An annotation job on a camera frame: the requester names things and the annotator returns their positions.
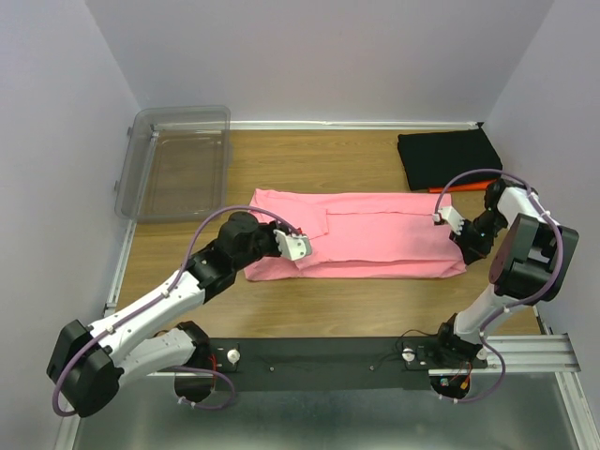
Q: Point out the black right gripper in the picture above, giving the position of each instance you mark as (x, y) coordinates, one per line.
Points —
(471, 252)

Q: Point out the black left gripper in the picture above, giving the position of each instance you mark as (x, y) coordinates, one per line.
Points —
(269, 230)

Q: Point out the pink t shirt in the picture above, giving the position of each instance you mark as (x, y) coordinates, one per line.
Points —
(361, 235)

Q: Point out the clear plastic bin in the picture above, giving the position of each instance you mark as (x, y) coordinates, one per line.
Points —
(176, 164)

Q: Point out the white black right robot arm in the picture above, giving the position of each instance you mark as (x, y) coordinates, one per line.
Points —
(529, 266)

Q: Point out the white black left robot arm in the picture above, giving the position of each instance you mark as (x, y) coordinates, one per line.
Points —
(90, 363)

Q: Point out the folded orange t shirt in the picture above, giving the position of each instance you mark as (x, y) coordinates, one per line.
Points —
(477, 186)

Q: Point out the folded black t shirt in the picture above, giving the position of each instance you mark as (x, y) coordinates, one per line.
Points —
(431, 160)

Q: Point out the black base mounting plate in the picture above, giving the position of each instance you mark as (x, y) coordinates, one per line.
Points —
(324, 364)

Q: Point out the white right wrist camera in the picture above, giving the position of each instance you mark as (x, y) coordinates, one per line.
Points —
(450, 216)

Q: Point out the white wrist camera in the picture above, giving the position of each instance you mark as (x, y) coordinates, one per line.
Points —
(450, 216)
(292, 247)

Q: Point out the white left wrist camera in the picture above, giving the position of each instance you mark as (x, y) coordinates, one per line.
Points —
(292, 247)

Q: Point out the aluminium frame rail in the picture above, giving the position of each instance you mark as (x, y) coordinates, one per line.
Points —
(350, 235)

